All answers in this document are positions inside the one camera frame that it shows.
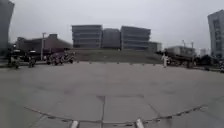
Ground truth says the robot's own part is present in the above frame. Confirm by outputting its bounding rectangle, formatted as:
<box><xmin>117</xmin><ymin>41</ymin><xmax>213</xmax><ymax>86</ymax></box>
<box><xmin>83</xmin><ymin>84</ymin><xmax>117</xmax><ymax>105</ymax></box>
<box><xmin>135</xmin><ymin>118</ymin><xmax>145</xmax><ymax>128</ymax></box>
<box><xmin>69</xmin><ymin>120</ymin><xmax>80</xmax><ymax>128</ymax></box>

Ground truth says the person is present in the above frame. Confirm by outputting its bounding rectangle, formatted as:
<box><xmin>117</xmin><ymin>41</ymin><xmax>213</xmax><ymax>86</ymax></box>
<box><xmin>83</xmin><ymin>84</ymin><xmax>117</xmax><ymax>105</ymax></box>
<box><xmin>161</xmin><ymin>52</ymin><xmax>170</xmax><ymax>69</ymax></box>

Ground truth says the low brown building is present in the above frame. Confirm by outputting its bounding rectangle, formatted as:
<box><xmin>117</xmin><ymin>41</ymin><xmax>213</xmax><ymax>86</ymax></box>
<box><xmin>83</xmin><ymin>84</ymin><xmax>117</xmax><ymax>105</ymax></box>
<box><xmin>15</xmin><ymin>33</ymin><xmax>74</xmax><ymax>56</ymax></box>

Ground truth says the large grey block building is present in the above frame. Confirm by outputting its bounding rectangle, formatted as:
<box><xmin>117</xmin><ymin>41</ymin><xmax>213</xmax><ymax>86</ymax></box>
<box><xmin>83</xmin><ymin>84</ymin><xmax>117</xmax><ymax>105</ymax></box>
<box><xmin>71</xmin><ymin>24</ymin><xmax>163</xmax><ymax>53</ymax></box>

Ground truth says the grey high-rise building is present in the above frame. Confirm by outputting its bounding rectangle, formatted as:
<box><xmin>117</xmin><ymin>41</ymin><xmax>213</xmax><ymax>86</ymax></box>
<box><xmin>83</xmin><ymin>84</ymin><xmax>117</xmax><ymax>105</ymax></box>
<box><xmin>207</xmin><ymin>9</ymin><xmax>224</xmax><ymax>60</ymax></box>

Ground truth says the low pale building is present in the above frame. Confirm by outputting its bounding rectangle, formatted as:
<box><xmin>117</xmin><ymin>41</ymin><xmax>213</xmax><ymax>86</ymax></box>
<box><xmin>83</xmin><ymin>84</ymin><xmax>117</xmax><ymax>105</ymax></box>
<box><xmin>165</xmin><ymin>45</ymin><xmax>197</xmax><ymax>58</ymax></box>

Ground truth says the row of parked motorbikes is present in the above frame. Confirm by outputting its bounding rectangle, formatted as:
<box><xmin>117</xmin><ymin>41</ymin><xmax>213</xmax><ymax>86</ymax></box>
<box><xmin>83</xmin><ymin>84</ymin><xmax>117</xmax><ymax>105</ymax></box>
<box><xmin>6</xmin><ymin>49</ymin><xmax>78</xmax><ymax>70</ymax></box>

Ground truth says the grey tall building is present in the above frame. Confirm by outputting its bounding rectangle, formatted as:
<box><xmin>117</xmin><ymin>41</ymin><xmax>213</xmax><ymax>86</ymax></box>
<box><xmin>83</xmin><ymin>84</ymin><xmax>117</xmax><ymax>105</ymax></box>
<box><xmin>0</xmin><ymin>0</ymin><xmax>16</xmax><ymax>57</ymax></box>

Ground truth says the pale pole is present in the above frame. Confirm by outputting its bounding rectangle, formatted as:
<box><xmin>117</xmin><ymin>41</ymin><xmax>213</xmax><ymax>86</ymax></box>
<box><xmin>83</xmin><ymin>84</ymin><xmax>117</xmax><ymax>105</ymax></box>
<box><xmin>40</xmin><ymin>32</ymin><xmax>47</xmax><ymax>62</ymax></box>

